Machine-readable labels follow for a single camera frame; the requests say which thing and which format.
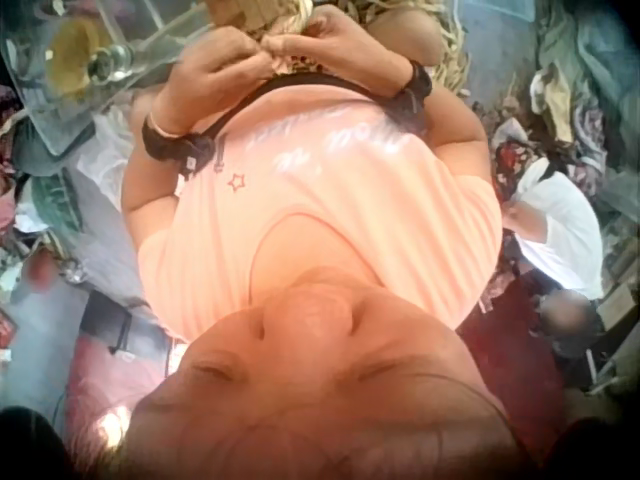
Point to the heap of clothes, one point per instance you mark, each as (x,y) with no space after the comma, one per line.
(585,65)

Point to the clear glass ball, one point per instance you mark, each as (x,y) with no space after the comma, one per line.
(110,62)

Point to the person's left hand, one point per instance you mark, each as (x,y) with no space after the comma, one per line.
(200,85)

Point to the red cushion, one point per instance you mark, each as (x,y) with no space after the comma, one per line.
(110,380)

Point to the black bag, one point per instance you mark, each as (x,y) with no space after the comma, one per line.
(107,320)

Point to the person's legs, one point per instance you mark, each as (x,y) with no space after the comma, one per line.
(405,30)

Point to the clear glass table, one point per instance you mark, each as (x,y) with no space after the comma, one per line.
(40,105)

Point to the black wrist band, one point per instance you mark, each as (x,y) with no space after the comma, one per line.
(417,82)
(165,145)

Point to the yellow bowl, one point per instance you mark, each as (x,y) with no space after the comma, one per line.
(75,55)

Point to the tan woven straw braid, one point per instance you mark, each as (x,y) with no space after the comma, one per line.
(280,20)

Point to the person's right hand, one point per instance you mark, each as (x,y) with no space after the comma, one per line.
(350,55)

